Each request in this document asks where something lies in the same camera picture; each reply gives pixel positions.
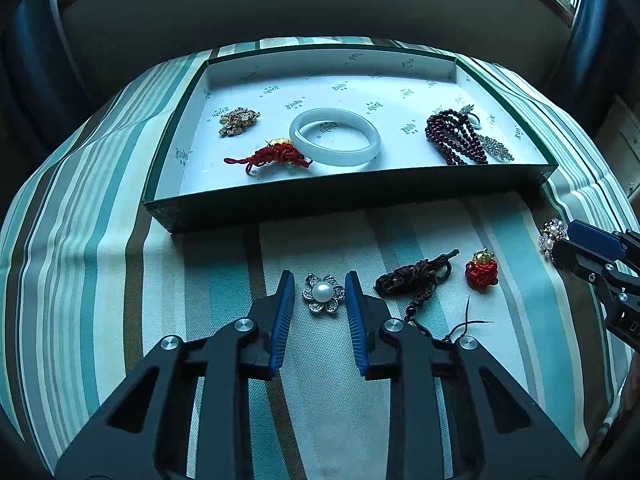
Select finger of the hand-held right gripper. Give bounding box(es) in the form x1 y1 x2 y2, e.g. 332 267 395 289
567 219 640 261
554 239 616 291

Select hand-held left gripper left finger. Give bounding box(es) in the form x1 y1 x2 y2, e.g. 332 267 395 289
54 270 297 480

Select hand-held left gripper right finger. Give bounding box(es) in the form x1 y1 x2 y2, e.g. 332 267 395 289
344 270 586 480

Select round rhinestone pearl brooch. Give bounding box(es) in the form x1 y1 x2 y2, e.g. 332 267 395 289
539 218 570 261

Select pearl flower brooch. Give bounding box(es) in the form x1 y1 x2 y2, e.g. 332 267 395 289
302 274 346 315

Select white jade bangle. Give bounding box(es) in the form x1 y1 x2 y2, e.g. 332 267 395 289
289 108 382 170

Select red cord gold pendant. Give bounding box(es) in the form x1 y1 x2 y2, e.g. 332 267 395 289
223 137 315 177

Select dark red bead bracelet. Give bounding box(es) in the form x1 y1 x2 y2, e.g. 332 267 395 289
425 108 488 166

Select gold chain cluster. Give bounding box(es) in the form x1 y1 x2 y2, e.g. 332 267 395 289
218 106 262 137

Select green shallow cardboard box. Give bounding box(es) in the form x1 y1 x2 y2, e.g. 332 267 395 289
141 44 559 233

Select red knot ball charm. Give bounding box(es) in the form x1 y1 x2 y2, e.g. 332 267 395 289
465 249 500 291

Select wooden furniture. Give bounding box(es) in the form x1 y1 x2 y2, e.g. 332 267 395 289
597 95 640 201

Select striped tablecloth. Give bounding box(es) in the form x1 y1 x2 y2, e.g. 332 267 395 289
0 35 640 480

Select dark blue curtain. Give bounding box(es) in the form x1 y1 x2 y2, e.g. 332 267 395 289
0 0 86 156
565 0 626 91

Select black braided cord necklace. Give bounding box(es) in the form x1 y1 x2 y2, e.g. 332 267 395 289
374 248 496 346

